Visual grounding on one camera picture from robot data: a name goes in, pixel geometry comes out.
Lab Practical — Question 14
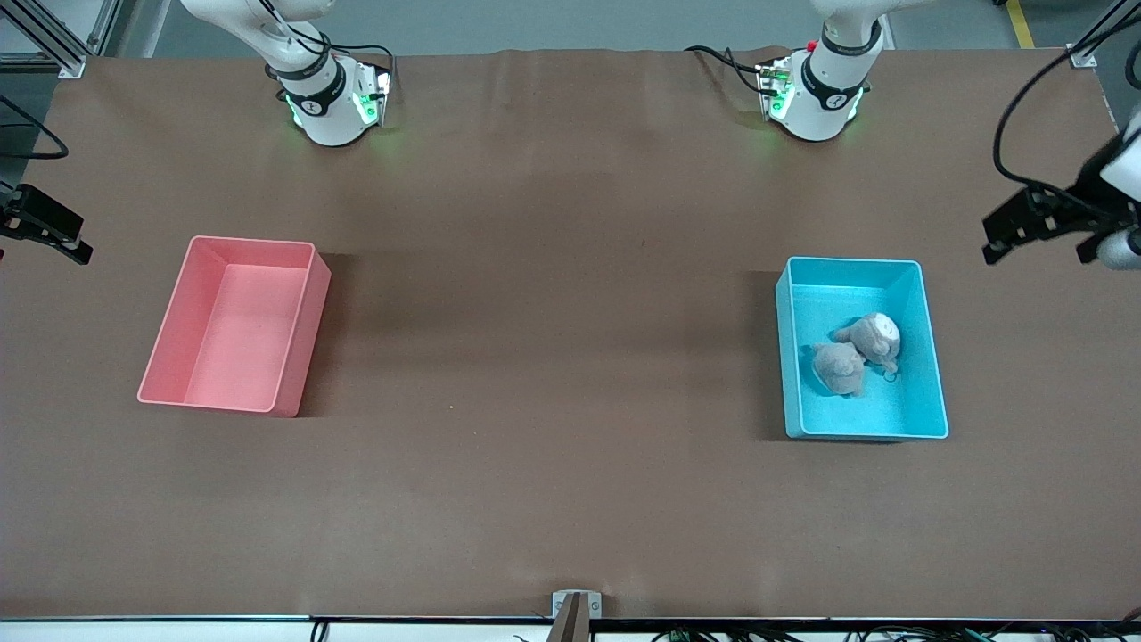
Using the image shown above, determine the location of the black left base cable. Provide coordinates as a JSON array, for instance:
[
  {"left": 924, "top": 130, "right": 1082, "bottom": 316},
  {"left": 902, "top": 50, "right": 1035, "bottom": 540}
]
[{"left": 685, "top": 45, "right": 776, "bottom": 97}]

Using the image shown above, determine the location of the aluminium frame profile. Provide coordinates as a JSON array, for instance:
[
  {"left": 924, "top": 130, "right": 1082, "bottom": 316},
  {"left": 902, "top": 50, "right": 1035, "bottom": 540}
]
[
  {"left": 1067, "top": 0, "right": 1141, "bottom": 69},
  {"left": 0, "top": 0, "right": 126, "bottom": 79}
]

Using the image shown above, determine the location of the grey plush toy white belly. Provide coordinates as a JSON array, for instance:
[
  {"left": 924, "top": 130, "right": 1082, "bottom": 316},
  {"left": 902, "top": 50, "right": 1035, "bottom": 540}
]
[{"left": 833, "top": 312, "right": 902, "bottom": 375}]

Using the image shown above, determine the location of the black base cable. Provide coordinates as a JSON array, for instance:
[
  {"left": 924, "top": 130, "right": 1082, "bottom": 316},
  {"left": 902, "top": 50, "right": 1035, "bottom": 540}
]
[
  {"left": 259, "top": 0, "right": 398, "bottom": 90},
  {"left": 685, "top": 45, "right": 776, "bottom": 97}
]

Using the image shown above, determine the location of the brown slanted bar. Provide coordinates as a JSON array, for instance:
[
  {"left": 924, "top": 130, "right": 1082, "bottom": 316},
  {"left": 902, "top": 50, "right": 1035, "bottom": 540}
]
[{"left": 546, "top": 594, "right": 592, "bottom": 642}]

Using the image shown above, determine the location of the plain grey plush toy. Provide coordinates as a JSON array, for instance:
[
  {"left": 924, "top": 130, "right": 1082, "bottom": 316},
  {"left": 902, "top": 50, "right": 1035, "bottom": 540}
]
[{"left": 810, "top": 342, "right": 868, "bottom": 399}]

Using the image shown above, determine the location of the black right base cable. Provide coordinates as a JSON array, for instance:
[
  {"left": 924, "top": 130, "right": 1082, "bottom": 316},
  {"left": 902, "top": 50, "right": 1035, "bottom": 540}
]
[{"left": 259, "top": 0, "right": 398, "bottom": 90}]

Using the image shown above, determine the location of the brown table mat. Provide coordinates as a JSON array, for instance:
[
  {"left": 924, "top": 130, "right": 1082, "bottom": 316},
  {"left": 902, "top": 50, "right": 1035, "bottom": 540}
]
[{"left": 0, "top": 46, "right": 1141, "bottom": 621}]

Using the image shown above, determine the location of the grey metal clamp bracket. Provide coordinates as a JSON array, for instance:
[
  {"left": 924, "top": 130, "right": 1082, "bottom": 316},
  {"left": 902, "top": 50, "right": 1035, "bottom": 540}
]
[{"left": 552, "top": 590, "right": 603, "bottom": 620}]

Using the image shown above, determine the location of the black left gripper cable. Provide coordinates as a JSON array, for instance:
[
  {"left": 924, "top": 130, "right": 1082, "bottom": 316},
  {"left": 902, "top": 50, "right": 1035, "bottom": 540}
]
[{"left": 992, "top": 36, "right": 1141, "bottom": 215}]

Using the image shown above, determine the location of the blue plastic box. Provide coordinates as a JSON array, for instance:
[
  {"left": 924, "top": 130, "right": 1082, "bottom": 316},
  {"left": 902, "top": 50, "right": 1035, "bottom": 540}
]
[{"left": 775, "top": 256, "right": 950, "bottom": 442}]

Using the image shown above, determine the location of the pink plastic box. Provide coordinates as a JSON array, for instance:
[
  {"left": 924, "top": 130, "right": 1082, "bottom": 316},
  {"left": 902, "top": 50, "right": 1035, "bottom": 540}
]
[{"left": 137, "top": 235, "right": 332, "bottom": 418}]

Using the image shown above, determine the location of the yellow floor tape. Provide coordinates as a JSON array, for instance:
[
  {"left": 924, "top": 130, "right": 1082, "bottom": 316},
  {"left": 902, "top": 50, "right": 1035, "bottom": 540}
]
[{"left": 1006, "top": 0, "right": 1038, "bottom": 51}]

